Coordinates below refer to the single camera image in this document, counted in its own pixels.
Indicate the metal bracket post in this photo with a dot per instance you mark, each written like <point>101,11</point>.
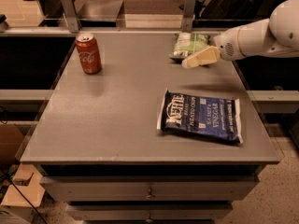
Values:
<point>70,15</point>
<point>187,18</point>

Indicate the lower grey drawer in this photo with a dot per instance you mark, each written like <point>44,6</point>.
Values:
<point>149,211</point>

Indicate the upper grey drawer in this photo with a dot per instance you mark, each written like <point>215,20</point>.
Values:
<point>104,189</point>

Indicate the left metal bracket post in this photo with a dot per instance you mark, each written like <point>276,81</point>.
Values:
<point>70,15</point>

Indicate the green jalapeno chip bag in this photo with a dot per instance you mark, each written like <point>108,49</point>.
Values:
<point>187,44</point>

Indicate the blue Kettle chip bag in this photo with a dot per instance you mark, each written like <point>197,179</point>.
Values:
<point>212,117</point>

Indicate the grey drawer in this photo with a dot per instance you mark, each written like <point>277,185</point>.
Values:
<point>149,211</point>
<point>104,189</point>

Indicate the cardboard box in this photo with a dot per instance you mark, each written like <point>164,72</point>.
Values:
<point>25,189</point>

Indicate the right metal bracket post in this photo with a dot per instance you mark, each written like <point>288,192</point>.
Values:
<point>187,18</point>

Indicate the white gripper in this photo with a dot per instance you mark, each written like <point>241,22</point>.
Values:
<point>226,46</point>

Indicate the red Coca-Cola can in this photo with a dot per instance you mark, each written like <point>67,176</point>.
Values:
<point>88,53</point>

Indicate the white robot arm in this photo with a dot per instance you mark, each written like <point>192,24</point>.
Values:
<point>276,37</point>

